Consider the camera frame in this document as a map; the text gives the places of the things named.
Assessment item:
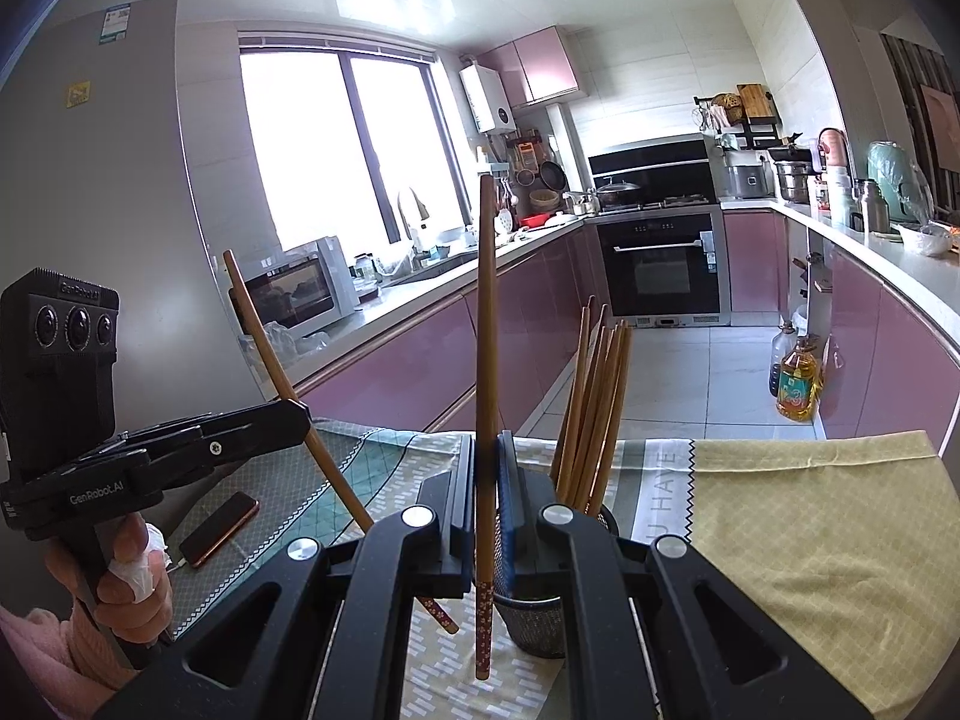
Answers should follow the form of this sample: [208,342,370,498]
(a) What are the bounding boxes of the pink wall cabinet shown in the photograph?
[478,25,584,110]

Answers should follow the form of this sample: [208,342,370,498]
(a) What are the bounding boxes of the clear plastic bag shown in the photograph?
[259,321,331,362]

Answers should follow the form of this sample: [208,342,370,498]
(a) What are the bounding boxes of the bunch of wooden chopsticks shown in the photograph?
[551,296,635,518]

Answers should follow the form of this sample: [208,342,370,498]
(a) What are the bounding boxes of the person's left hand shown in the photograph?
[43,514,175,647]

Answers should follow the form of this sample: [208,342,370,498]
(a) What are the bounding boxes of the steel kitchen sink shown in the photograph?
[390,251,481,286]

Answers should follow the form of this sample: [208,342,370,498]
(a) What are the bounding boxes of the wooden cutting board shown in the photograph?
[736,82,773,121]

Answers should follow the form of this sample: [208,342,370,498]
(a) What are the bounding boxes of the pink wall painting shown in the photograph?
[921,82,960,166]

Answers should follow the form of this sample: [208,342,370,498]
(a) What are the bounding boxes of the dark liquid plastic bottle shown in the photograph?
[769,322,796,398]

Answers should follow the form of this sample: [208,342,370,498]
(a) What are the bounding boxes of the grey refrigerator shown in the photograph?
[0,0,226,458]

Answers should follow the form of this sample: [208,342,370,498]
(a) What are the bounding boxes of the white covered bowl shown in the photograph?
[898,221,955,256]

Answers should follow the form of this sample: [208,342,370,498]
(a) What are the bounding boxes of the steel thermos bottle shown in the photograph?
[855,180,891,235]

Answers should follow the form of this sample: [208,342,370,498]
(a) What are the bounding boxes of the smartphone with brown case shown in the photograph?
[178,491,261,569]

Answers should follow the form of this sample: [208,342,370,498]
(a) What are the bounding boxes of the large kitchen window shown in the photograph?
[238,31,481,256]

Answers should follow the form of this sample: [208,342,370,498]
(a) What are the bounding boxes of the white wall water heater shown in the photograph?
[460,64,517,134]

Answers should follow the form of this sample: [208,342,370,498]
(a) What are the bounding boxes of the black wall shelf rack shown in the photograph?
[694,94,785,151]

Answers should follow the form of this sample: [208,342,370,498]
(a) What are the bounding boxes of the white countertop microwave oven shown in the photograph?
[240,236,359,342]

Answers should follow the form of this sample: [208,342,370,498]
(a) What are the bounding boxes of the brown chopstick red patterned end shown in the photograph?
[475,175,500,681]
[223,250,460,635]

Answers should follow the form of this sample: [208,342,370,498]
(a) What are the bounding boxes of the pink kitchen counter cabinets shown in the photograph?
[289,221,601,436]
[720,199,960,440]

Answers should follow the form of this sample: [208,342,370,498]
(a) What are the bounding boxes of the steel stock pot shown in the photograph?
[772,136,818,203]

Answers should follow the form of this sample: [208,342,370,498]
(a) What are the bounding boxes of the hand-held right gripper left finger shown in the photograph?
[94,431,481,720]

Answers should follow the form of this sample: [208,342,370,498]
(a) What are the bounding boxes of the patchwork patterned tablecloth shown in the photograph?
[161,420,960,720]

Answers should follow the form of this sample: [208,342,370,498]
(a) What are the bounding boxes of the pink kettle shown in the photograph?
[817,127,852,173]

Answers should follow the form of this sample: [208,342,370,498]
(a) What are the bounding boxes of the yellow cooking oil bottle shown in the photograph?
[776,337,824,422]

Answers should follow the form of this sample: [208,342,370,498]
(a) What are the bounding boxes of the cluster of small bottles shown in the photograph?
[810,165,856,230]

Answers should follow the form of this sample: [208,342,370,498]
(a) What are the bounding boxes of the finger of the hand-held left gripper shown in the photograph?
[148,399,311,494]
[116,411,226,457]

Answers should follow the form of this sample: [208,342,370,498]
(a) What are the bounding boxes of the mint green bagged appliance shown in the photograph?
[868,140,935,224]

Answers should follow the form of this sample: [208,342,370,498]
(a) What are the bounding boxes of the silver rice cooker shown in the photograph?
[724,150,775,200]

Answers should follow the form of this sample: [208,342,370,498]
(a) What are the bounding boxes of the black wok with lid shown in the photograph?
[594,178,644,211]

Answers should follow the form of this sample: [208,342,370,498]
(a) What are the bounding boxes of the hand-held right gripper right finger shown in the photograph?
[495,431,875,720]

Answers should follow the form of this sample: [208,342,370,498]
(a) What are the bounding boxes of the black built-in oven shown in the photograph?
[596,210,732,327]

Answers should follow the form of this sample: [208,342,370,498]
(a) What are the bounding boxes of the black range hood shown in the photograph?
[587,136,717,200]

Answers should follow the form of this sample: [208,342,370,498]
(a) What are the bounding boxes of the person's left forearm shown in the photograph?
[0,604,140,720]

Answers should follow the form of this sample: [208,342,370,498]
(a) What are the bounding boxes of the black mesh utensil holder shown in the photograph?
[491,506,623,659]

